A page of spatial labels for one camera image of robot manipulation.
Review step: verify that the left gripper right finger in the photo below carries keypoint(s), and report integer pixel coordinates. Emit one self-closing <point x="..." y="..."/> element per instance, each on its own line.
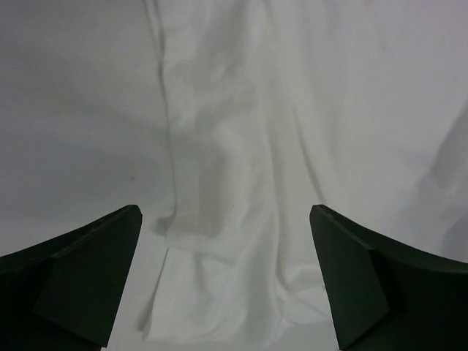
<point x="386" y="295"/>

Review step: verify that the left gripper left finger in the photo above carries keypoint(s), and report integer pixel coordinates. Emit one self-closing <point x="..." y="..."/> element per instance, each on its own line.
<point x="64" y="293"/>

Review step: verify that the white t shirt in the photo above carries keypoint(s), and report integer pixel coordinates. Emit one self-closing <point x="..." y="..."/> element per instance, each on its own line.
<point x="275" y="106"/>

